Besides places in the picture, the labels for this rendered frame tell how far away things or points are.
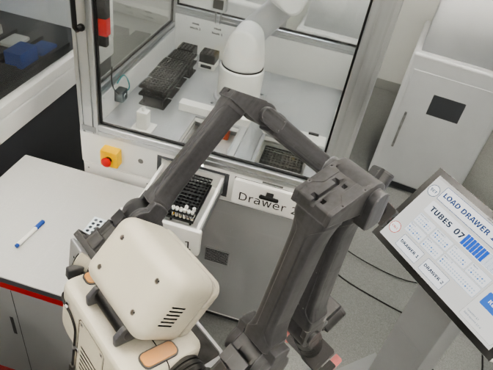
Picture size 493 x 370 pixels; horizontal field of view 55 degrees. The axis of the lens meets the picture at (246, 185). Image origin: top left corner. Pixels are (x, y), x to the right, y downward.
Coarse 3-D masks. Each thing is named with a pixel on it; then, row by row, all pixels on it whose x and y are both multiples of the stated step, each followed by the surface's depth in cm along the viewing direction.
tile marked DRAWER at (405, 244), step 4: (404, 236) 155; (408, 236) 155; (400, 240) 156; (404, 240) 155; (408, 240) 154; (396, 244) 156; (400, 244) 155; (404, 244) 154; (408, 244) 154; (412, 244) 153; (416, 244) 152; (400, 248) 155; (404, 248) 154; (408, 248) 153; (412, 248) 153; (416, 248) 152; (404, 252) 154; (408, 252) 153; (412, 252) 152; (416, 252) 151; (420, 252) 151; (408, 256) 152; (412, 256) 152; (416, 256) 151; (420, 256) 150; (412, 260) 151; (416, 260) 151
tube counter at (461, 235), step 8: (456, 232) 146; (464, 232) 145; (456, 240) 145; (464, 240) 144; (472, 240) 143; (464, 248) 143; (472, 248) 142; (480, 248) 141; (472, 256) 141; (480, 256) 140; (488, 256) 139; (488, 264) 138
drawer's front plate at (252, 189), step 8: (240, 184) 180; (248, 184) 179; (256, 184) 179; (232, 192) 184; (248, 192) 182; (256, 192) 181; (264, 192) 180; (272, 192) 179; (280, 192) 178; (288, 192) 178; (232, 200) 186; (240, 200) 185; (248, 200) 184; (264, 200) 182; (280, 200) 180; (288, 200) 179; (264, 208) 185; (272, 208) 184; (280, 208) 183; (288, 208) 182; (288, 216) 184
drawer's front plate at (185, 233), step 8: (120, 208) 159; (168, 224) 156; (176, 224) 157; (176, 232) 158; (184, 232) 157; (192, 232) 156; (200, 232) 156; (184, 240) 159; (192, 240) 158; (200, 240) 158; (192, 248) 160
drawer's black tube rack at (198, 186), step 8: (200, 176) 182; (192, 184) 178; (200, 184) 183; (208, 184) 179; (184, 192) 174; (192, 192) 174; (200, 192) 175; (208, 192) 181; (176, 200) 170; (184, 200) 171; (192, 200) 171; (200, 200) 172; (200, 208) 174; (168, 216) 168
